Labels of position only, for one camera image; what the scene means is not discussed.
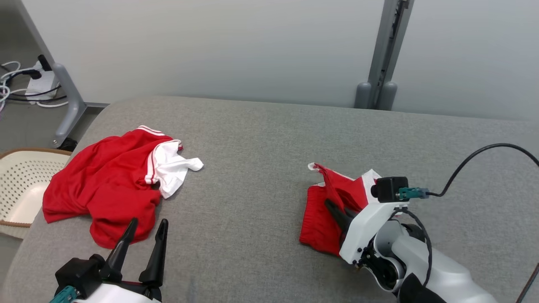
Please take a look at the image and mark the white power cable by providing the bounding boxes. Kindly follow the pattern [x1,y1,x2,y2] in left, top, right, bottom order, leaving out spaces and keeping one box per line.
[0,61,22,111]

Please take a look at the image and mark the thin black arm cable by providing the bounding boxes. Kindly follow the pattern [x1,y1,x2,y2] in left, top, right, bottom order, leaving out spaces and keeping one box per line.
[390,208,433,289]

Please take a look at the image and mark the black right camera cable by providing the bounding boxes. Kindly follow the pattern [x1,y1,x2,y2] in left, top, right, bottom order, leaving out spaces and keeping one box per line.
[426,143,539,198]

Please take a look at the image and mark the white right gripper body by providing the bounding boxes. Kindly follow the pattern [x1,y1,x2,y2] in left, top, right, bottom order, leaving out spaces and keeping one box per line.
[339,202,409,265]

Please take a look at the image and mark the teal camera connector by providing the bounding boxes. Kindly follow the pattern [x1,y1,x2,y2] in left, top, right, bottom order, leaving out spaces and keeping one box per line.
[397,187,430,201]
[50,286,78,303]

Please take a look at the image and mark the black power cable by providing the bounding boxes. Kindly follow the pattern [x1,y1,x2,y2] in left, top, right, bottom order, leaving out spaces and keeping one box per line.
[6,84,68,104]

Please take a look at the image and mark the grey metal partition post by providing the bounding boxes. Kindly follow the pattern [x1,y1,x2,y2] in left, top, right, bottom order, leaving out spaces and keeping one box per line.
[367,0,415,111]

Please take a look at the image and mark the teal right camera connector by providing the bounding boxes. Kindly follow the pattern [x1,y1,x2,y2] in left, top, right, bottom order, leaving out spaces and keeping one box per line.
[397,187,430,201]

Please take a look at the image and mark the grey cylindrical post foot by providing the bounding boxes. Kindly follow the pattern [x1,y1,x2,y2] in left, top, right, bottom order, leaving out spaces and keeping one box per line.
[381,81,398,111]
[355,81,372,109]

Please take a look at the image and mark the grey partition support leg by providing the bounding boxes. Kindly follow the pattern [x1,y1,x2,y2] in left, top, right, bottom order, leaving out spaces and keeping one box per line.
[15,0,87,148]

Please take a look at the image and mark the cream perforated laundry basket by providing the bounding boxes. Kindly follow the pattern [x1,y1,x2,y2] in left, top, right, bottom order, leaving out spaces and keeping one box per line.
[0,147,72,239]

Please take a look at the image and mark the white power strip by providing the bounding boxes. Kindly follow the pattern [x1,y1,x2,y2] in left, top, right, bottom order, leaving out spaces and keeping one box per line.
[25,61,59,101]

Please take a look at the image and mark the teal left camera connector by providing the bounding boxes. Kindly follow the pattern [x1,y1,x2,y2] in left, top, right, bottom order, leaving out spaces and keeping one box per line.
[50,286,78,303]

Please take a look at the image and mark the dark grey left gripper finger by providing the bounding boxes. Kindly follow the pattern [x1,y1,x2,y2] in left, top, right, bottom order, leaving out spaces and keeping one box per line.
[101,218,139,282]
[139,219,169,289]

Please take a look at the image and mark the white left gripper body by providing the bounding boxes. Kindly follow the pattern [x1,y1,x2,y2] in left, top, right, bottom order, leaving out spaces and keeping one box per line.
[74,280,163,303]

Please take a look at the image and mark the red shirt with white sleeves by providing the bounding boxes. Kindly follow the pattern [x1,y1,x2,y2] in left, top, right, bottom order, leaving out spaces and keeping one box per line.
[42,125,205,250]

